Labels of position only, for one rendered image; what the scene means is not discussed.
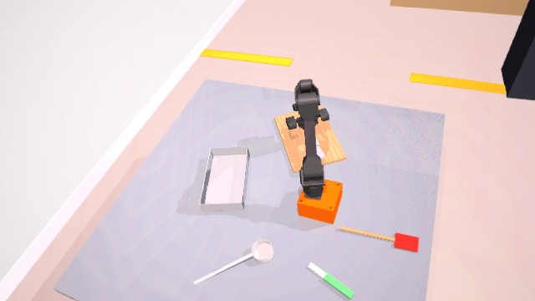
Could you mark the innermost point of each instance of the green and white flat bar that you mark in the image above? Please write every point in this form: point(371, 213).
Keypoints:
point(332, 281)

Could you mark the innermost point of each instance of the white long-handled spoon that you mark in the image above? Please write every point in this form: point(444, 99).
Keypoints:
point(261, 250)

